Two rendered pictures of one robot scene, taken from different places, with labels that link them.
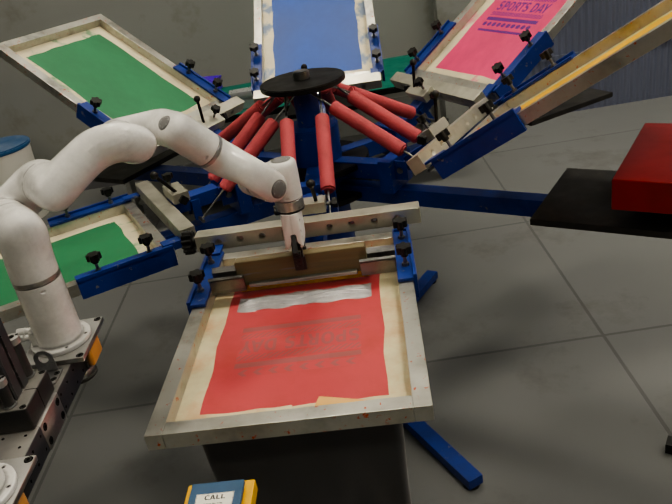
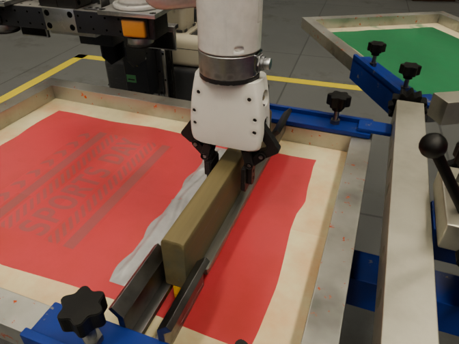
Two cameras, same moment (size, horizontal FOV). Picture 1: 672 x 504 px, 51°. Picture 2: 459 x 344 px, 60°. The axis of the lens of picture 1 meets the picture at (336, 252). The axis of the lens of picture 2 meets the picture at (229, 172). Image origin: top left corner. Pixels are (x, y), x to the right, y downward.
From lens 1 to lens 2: 1.92 m
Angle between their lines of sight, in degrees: 86
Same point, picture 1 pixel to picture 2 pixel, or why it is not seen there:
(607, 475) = not seen: outside the picture
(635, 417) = not seen: outside the picture
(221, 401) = (59, 121)
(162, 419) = (57, 84)
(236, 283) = not seen: hidden behind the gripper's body
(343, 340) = (35, 213)
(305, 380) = (9, 168)
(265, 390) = (35, 143)
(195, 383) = (107, 112)
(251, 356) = (106, 143)
